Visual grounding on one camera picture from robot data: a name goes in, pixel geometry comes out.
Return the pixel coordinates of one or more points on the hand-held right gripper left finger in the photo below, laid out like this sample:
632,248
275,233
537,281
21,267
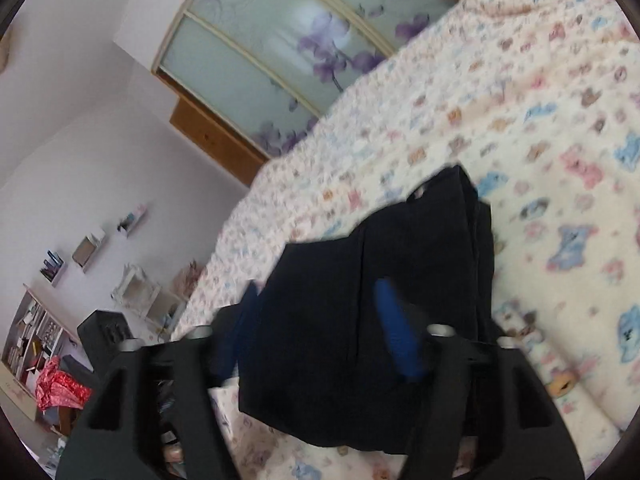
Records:
244,332

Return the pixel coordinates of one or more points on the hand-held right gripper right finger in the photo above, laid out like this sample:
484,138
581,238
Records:
396,332

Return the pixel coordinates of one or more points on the black pants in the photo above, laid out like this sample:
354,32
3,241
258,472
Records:
325,285

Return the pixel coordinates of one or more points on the white ornate rack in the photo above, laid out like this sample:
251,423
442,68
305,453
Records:
145,295

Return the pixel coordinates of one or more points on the red patterned bag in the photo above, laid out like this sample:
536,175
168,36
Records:
60,385

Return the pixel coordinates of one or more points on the wooden drawer unit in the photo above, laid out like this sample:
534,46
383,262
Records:
210,130

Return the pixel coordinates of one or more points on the white bookshelf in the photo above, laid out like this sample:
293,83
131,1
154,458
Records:
30,340

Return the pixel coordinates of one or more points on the printed fleece blanket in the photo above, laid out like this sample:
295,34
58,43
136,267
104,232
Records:
500,110

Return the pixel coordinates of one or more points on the floral glass-door wardrobe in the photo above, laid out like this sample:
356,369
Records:
260,45

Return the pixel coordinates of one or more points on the small white wall shelf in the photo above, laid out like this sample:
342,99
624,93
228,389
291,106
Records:
132,220
89,250
54,269

